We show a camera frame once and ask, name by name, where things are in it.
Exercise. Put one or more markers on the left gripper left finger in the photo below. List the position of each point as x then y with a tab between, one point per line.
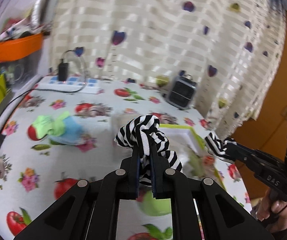
130	181

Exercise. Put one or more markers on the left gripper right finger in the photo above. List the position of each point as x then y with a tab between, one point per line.
158	166

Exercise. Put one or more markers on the black white striped sock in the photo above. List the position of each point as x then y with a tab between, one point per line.
150	133

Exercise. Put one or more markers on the clear plastic jar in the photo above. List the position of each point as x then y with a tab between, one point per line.
126	128

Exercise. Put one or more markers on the green microfiber cloth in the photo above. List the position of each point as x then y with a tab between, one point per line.
47	125

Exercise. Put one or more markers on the blue surgical mask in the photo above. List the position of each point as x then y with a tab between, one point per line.
68	131

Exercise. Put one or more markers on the person's right hand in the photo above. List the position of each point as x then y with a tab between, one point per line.
268	208

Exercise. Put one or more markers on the green jar lid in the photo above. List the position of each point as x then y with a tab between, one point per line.
151	206

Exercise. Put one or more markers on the yellow-green rimmed white box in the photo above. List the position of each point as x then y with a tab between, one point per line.
197	163

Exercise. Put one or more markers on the wooden cabinet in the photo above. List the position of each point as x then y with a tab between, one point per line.
269	132

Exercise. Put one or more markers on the grey portable fan heater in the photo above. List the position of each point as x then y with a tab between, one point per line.
181	92

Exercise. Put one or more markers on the fruit-print tablecloth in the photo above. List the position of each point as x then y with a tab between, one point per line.
38	172

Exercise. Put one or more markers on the white blue power strip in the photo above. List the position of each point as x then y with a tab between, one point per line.
73	83

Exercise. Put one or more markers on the cream heart-pattern curtain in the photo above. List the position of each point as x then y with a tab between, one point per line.
231	48

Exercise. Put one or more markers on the clear storage bin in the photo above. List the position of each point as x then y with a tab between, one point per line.
19	72

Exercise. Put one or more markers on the orange plastic tray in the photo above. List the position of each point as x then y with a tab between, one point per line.
18	49

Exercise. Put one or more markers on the black charger with cable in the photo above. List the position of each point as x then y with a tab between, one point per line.
62	76

